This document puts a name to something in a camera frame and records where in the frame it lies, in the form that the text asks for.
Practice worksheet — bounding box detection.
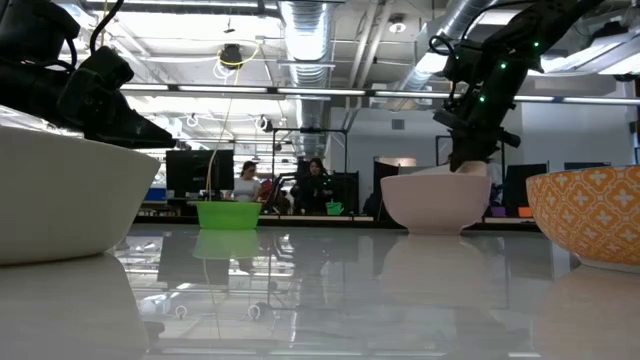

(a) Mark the yellow cable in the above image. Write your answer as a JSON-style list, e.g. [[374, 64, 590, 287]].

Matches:
[[203, 43, 264, 202]]

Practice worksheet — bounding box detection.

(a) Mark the pale pink bowl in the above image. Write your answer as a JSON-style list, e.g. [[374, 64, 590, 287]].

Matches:
[[379, 160, 493, 236]]

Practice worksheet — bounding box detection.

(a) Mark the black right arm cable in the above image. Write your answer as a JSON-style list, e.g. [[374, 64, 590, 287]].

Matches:
[[427, 0, 532, 58]]

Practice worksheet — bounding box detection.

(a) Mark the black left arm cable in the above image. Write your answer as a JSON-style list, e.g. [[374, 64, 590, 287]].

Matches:
[[88, 0, 126, 54]]

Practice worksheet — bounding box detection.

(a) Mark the black metal stand frame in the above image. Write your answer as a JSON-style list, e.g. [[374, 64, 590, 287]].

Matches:
[[270, 126, 350, 214]]

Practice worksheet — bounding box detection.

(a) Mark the large white bowl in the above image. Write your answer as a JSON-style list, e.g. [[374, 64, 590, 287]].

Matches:
[[0, 105, 162, 266]]

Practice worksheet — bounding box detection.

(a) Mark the green plastic bowl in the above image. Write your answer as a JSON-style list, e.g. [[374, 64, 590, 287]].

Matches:
[[195, 200, 263, 231]]

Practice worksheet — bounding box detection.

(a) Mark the black ceiling camera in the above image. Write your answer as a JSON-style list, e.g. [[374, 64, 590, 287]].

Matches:
[[219, 43, 245, 70]]

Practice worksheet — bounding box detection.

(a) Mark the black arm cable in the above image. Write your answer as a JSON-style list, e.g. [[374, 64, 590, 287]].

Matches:
[[88, 0, 126, 54], [427, 0, 532, 58]]

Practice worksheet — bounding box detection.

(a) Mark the black computer monitor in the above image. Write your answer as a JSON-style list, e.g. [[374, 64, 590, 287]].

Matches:
[[165, 148, 236, 194]]

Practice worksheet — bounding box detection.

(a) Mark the long light bar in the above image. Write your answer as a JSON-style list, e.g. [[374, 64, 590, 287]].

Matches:
[[118, 83, 640, 107]]

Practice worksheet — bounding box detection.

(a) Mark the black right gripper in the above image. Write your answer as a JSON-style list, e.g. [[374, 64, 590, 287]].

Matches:
[[432, 101, 522, 174]]

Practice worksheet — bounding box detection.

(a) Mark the orange patterned bowl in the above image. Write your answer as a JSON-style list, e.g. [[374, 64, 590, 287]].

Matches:
[[525, 164, 640, 274]]

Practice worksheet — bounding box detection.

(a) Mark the silver air duct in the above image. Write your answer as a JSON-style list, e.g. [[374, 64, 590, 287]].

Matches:
[[398, 0, 484, 104], [277, 0, 335, 157]]

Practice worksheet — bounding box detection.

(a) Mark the dark office partition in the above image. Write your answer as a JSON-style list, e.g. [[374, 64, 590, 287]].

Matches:
[[503, 161, 550, 217]]

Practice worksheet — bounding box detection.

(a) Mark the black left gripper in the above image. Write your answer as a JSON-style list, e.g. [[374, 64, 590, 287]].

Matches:
[[56, 46, 178, 150]]

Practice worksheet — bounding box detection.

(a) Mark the person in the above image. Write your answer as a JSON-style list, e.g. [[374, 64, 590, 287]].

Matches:
[[232, 160, 263, 203], [291, 156, 335, 216]]

